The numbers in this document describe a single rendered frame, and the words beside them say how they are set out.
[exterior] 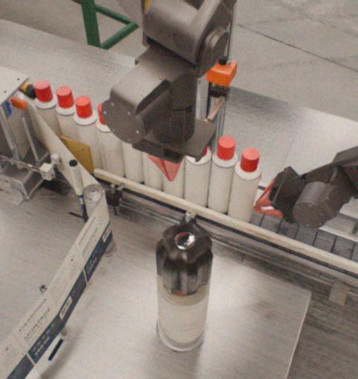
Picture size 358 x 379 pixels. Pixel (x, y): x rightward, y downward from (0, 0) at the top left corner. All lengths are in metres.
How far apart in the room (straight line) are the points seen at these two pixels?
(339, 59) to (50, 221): 2.34
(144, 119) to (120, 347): 0.51
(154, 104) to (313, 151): 0.81
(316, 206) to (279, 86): 2.02
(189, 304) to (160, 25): 0.41
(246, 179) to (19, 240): 0.49
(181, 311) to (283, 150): 0.64
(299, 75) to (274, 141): 1.63
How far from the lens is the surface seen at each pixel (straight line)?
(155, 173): 1.01
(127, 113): 0.50
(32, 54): 1.59
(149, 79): 0.50
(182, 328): 0.80
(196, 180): 0.95
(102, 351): 0.90
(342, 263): 0.98
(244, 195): 0.93
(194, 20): 0.49
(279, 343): 0.92
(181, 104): 0.56
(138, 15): 0.79
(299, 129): 1.32
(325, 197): 0.80
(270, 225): 1.04
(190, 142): 0.61
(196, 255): 0.63
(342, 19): 3.44
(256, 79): 2.80
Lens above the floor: 1.72
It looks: 51 degrees down
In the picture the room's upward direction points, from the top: straight up
